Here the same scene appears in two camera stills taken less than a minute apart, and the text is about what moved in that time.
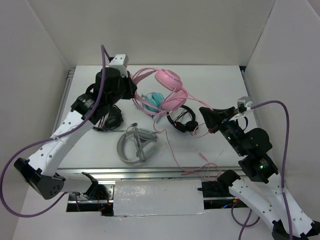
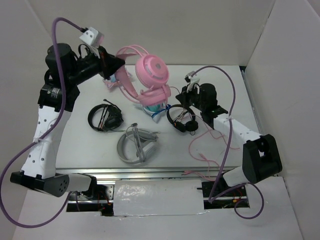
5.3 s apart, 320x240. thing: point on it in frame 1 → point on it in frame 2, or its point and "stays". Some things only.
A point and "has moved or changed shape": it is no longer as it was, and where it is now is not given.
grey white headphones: [145, 141] stays
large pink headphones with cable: [168, 88] has moved or changed shape
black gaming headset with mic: [111, 120] stays
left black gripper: [130, 87] → [104, 60]
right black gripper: [214, 118] → [184, 96]
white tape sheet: [161, 197] stays
